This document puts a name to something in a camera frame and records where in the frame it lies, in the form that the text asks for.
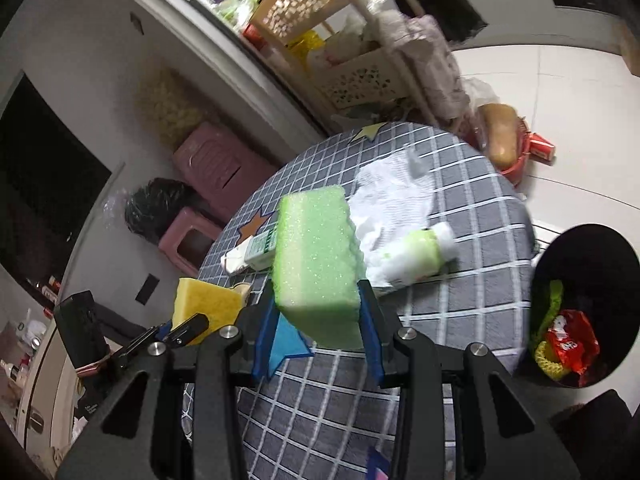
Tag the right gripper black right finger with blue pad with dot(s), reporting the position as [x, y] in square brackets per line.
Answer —
[497, 432]

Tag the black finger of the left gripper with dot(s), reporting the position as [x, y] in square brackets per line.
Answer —
[159, 337]

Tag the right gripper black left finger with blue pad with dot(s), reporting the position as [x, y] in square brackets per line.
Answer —
[172, 414]

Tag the yellow sponge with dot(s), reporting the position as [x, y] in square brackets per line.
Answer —
[221, 305]

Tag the red snack bag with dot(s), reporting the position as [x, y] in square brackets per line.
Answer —
[573, 341]

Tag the green sponge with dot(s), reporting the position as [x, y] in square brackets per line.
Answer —
[317, 266]

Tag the green plastic bag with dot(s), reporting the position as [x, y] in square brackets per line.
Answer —
[551, 305]

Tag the white plastic bag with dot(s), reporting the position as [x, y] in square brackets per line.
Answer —
[394, 196]

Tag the yellow knitted scrubber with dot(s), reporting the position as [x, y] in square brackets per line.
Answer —
[549, 363]

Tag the small pink stool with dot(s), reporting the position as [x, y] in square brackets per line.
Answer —
[188, 239]

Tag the white green tube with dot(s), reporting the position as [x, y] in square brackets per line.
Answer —
[256, 253]

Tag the black garbage bag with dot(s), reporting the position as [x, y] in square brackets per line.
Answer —
[151, 209]

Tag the pink plastic stool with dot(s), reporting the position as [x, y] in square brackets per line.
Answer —
[221, 168]

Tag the black trash bin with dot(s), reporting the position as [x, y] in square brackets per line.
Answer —
[599, 271]

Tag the white green bottle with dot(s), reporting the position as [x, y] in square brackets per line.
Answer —
[412, 258]

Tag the woven straw basket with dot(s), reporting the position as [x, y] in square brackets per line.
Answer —
[169, 106]

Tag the red plastic basin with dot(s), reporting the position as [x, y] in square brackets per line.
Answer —
[516, 172]

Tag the red paper cup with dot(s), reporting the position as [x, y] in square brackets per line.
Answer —
[541, 148]

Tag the brown bread loaf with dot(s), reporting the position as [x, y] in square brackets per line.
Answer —
[500, 128]

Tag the beige plastic basket rack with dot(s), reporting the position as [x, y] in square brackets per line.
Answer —
[378, 76]

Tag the pink floral cloth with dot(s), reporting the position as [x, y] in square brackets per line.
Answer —
[421, 43]

